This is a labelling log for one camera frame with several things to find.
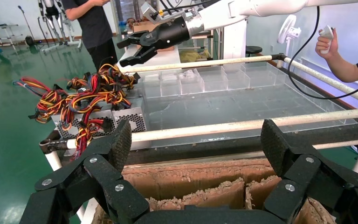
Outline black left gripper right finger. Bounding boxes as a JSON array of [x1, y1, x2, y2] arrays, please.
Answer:
[[260, 119, 358, 224]]

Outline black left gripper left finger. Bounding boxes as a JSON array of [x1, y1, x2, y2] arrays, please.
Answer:
[[34, 119, 151, 224]]

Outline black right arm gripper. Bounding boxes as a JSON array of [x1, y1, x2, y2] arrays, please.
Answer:
[[117, 15, 192, 68]]

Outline white handheld controller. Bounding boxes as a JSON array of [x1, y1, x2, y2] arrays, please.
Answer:
[[318, 25, 335, 55]]

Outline bare operator hand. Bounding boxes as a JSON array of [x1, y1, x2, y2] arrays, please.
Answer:
[[315, 27, 340, 61]]

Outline closed brown cardboard box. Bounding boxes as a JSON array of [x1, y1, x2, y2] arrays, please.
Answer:
[[132, 21, 179, 52]]

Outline standing person in black clothes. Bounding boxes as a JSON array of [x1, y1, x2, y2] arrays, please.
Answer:
[[61, 0, 119, 71]]

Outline yellow cloth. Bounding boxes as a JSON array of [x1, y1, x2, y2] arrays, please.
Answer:
[[179, 49, 213, 63]]

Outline clear plastic bag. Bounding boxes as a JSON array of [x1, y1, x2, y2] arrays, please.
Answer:
[[180, 69, 199, 81]]

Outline wide silver perforated power supply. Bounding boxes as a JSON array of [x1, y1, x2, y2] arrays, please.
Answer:
[[50, 108, 124, 156]]

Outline narrow silver perforated power supply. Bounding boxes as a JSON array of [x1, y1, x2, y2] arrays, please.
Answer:
[[111, 98, 151, 152]]

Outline white pipe shelf rack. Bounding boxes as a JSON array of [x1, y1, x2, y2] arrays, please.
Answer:
[[179, 28, 215, 60]]

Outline clear acrylic divided tray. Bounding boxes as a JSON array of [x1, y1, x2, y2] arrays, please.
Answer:
[[129, 62, 358, 149]]

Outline open brown cardboard divider box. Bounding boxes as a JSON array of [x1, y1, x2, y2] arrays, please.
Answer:
[[91, 157, 337, 224]]

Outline white column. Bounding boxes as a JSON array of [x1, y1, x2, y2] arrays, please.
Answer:
[[222, 18, 248, 60]]

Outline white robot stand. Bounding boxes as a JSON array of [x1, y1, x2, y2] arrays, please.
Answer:
[[37, 0, 83, 53]]

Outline black round stool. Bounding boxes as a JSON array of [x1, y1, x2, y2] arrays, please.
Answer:
[[245, 45, 263, 58]]

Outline black microphone stand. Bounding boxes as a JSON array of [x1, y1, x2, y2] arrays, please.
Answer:
[[17, 5, 36, 42]]

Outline white standing fan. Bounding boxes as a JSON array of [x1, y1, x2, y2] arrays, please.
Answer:
[[276, 14, 303, 60]]

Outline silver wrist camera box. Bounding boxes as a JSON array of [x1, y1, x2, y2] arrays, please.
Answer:
[[140, 2, 162, 25]]

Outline power supplies with coloured wires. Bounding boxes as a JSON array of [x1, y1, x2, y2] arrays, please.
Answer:
[[58, 72, 132, 161]]

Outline wire harness with blue strands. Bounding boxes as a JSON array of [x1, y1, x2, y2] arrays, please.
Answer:
[[11, 77, 75, 125]]

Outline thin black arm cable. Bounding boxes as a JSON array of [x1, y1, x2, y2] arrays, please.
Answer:
[[286, 5, 358, 100]]

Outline small white frame cart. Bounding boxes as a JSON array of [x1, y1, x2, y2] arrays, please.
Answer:
[[0, 18, 21, 47]]

